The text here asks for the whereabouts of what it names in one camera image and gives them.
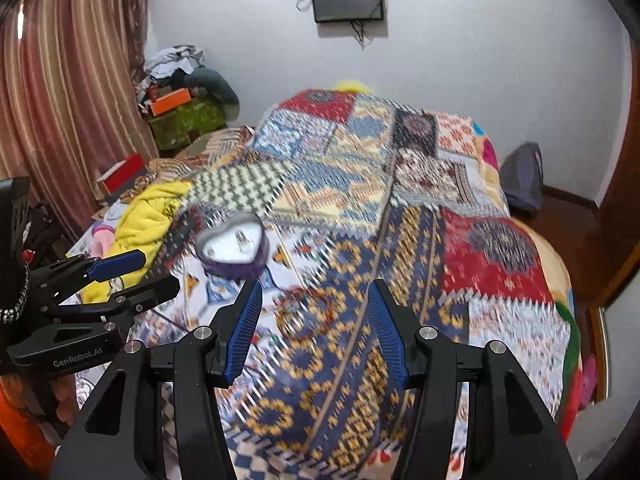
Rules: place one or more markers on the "wooden door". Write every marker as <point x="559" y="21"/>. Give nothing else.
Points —
<point x="620" y="200"/>

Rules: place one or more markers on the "colourful fleece blanket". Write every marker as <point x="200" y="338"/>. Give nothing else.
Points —
<point x="575" y="360"/>

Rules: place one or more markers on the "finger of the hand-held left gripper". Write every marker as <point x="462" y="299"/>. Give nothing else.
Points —
<point x="117" y="265"/>
<point x="135" y="295"/>

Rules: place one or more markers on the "green patterned box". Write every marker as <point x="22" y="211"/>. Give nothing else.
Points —
<point x="187" y="122"/>

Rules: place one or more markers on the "yellow pillow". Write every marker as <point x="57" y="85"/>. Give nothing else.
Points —
<point x="352" y="85"/>

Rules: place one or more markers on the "red box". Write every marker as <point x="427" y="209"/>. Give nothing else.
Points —
<point x="122" y="172"/>

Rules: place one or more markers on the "patchwork printed blanket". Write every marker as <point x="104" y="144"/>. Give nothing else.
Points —
<point x="380" y="220"/>

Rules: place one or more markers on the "pink soft toy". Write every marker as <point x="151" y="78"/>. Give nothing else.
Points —
<point x="102" y="240"/>

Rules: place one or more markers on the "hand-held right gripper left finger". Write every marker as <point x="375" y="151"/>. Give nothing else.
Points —
<point x="244" y="332"/>

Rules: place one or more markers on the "orange box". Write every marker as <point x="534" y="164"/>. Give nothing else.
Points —
<point x="170" y="101"/>

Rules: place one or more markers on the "grey bag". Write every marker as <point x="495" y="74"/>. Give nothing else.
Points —
<point x="522" y="177"/>

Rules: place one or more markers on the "heart-shaped purple jewelry box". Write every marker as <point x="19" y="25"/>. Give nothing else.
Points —
<point x="232" y="255"/>

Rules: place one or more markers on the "pile of clothes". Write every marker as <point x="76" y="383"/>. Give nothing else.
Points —
<point x="185" y="72"/>

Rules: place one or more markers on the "yellow cloth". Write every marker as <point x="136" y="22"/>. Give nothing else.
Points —
<point x="142" y="225"/>

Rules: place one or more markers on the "striped pink curtain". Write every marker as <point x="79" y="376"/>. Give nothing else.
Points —
<point x="65" y="110"/>

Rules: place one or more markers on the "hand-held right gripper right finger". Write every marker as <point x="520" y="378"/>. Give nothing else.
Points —
<point x="387" y="335"/>

